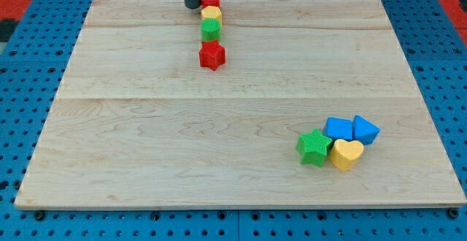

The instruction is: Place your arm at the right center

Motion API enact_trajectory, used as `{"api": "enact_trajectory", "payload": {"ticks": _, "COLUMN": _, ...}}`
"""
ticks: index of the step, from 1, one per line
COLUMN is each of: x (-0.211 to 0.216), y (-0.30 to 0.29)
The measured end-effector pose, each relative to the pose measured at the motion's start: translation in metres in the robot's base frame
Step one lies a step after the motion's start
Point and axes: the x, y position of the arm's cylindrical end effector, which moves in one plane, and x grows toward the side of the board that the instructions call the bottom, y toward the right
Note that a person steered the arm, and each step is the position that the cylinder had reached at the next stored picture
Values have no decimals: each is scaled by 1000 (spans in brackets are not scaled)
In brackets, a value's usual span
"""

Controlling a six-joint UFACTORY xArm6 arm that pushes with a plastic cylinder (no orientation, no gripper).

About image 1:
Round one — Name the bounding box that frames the red star block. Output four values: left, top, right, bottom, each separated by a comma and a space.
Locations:
198, 39, 225, 71

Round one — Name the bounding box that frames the yellow hexagon block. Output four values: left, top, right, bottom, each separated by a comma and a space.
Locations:
201, 6, 223, 24

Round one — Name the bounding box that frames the blue triangle block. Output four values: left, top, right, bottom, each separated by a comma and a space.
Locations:
352, 115, 380, 145

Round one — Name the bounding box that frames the green star block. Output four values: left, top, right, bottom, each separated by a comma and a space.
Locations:
296, 129, 333, 167

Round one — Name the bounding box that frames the green cylinder block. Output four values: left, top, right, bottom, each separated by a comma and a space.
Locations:
200, 18, 221, 41

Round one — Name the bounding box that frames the blue cube block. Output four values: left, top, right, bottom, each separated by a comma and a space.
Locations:
323, 117, 353, 141

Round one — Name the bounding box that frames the light wooden board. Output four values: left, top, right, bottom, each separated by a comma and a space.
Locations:
15, 0, 466, 210

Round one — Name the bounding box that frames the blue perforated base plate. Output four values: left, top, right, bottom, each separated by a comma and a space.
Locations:
1, 0, 466, 240

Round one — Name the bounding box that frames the yellow heart block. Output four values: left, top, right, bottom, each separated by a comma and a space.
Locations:
329, 139, 364, 171

